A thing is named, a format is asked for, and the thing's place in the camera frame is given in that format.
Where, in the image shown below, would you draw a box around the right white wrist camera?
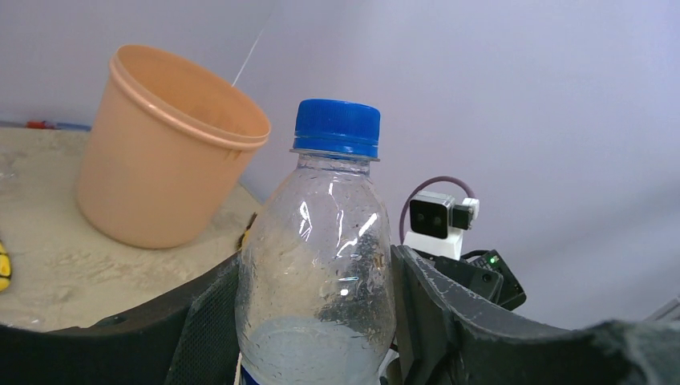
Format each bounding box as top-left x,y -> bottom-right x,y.
402,191 -> 480,260

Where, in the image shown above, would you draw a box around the orange plastic bin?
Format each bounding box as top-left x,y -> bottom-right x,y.
76,44 -> 271,249

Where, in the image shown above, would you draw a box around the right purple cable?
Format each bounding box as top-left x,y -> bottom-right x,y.
398,176 -> 476,245

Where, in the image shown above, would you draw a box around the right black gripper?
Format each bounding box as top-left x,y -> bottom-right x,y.
416,249 -> 527,311

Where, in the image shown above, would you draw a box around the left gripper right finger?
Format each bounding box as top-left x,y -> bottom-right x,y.
391,245 -> 679,384

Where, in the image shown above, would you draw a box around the right yellow black screwdriver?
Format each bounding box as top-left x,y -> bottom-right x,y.
0,243 -> 12,291

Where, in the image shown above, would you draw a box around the Pepsi bottle blue label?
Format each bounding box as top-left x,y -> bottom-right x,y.
235,99 -> 396,384

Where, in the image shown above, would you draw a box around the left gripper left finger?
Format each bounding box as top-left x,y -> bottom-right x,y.
1,254 -> 239,384

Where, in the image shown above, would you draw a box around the yellow handled pliers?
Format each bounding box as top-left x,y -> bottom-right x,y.
236,213 -> 257,250

